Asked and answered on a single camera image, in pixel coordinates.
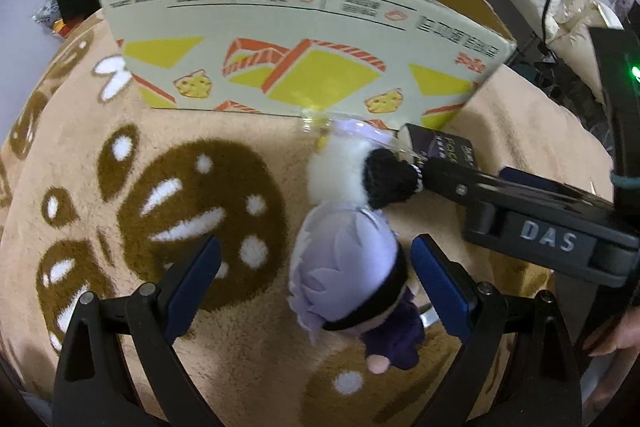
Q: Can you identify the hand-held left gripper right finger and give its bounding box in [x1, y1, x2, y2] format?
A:
[411, 234, 583, 427]

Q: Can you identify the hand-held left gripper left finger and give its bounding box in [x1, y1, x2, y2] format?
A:
[52, 234, 223, 427]

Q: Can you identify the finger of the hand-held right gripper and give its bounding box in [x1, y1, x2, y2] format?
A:
[499, 166, 616, 210]
[420, 156, 506, 210]

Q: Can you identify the white-haired purple plush doll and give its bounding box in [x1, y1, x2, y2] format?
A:
[287, 199, 426, 375]

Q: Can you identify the white and black fluffy plush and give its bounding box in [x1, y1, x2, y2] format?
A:
[300, 112, 428, 210]

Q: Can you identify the printed cardboard box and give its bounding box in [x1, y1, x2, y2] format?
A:
[96, 0, 518, 132]

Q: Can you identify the person's right hand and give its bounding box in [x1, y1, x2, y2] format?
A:
[584, 306, 640, 358]

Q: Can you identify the small silver object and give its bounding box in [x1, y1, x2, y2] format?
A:
[417, 304, 442, 331]

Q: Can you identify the black flat packet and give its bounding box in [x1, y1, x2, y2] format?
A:
[404, 123, 481, 171]

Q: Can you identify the beige printed blanket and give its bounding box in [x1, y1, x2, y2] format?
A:
[0, 12, 640, 427]

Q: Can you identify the crumpled plastic bag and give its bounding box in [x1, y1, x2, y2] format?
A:
[32, 0, 64, 28]

